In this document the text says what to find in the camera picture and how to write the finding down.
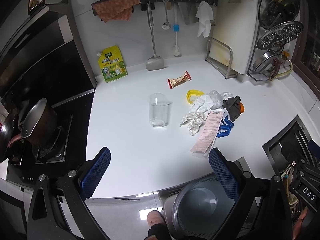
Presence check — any pink paper receipt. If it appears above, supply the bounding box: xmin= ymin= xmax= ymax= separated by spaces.
xmin=190 ymin=110 xmax=224 ymax=153

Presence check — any blue ribbon strap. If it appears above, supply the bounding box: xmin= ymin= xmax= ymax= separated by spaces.
xmin=216 ymin=114 xmax=235 ymax=138

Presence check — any orange peel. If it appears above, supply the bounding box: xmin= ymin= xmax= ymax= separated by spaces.
xmin=239 ymin=103 xmax=245 ymax=113

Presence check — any dark grey rag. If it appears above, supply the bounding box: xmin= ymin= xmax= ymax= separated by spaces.
xmin=222 ymin=95 xmax=241 ymax=122

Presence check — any yellow plastic lid ring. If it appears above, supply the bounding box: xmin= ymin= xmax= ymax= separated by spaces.
xmin=186 ymin=89 xmax=205 ymax=105

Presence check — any red snack bar wrapper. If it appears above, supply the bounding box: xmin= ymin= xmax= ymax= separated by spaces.
xmin=167 ymin=71 xmax=192 ymax=89

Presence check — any white plastic bag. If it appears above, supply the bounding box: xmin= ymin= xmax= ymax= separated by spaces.
xmin=189 ymin=94 xmax=214 ymax=113

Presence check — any clear plastic bag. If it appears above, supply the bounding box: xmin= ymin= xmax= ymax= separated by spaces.
xmin=209 ymin=90 xmax=233 ymax=109

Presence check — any grey perforated trash bin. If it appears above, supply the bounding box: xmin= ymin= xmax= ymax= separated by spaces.
xmin=159 ymin=173 xmax=235 ymax=239

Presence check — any black kitchen sink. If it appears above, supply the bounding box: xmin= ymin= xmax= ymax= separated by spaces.
xmin=261 ymin=115 xmax=320 ymax=221

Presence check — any black gas stove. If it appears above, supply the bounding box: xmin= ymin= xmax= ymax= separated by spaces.
xmin=7 ymin=114 xmax=73 ymax=184

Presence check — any copper saucepan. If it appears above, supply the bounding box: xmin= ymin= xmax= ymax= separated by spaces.
xmin=21 ymin=98 xmax=58 ymax=147

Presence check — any pink shoe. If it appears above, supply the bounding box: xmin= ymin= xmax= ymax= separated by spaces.
xmin=147 ymin=210 xmax=167 ymax=231

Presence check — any clear plastic measuring cup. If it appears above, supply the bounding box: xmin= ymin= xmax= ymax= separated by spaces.
xmin=149 ymin=93 xmax=172 ymax=127

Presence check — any steel cutting board rack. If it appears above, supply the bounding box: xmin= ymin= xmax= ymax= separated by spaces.
xmin=206 ymin=37 xmax=238 ymax=79

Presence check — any black lid rack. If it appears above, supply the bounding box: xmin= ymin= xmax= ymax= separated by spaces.
xmin=247 ymin=0 xmax=285 ymax=82

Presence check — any yellow seasoning pouch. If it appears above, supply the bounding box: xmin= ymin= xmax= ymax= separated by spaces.
xmin=97 ymin=45 xmax=127 ymax=82

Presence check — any black range hood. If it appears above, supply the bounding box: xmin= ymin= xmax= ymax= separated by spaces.
xmin=1 ymin=0 xmax=97 ymax=110

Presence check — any steel spatula turner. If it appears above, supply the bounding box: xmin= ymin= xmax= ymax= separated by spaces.
xmin=146 ymin=0 xmax=164 ymax=71

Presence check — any blue white bottle brush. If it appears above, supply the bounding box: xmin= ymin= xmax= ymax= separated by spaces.
xmin=172 ymin=3 xmax=181 ymax=57

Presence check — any perforated steel steamer plate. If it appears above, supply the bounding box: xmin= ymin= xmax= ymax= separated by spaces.
xmin=257 ymin=21 xmax=304 ymax=50

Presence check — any white cutting board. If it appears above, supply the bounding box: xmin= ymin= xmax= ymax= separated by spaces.
xmin=212 ymin=0 xmax=258 ymax=75

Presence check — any small steel ladle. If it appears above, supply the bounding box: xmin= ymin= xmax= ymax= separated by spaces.
xmin=162 ymin=0 xmax=171 ymax=30

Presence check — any white hanging cloth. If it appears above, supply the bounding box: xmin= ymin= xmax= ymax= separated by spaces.
xmin=196 ymin=1 xmax=214 ymax=38

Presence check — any orange dish cloth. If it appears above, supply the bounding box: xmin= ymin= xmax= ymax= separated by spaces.
xmin=93 ymin=0 xmax=140 ymax=23

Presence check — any yellow gas hose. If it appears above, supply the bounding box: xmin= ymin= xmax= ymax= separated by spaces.
xmin=271 ymin=51 xmax=294 ymax=80

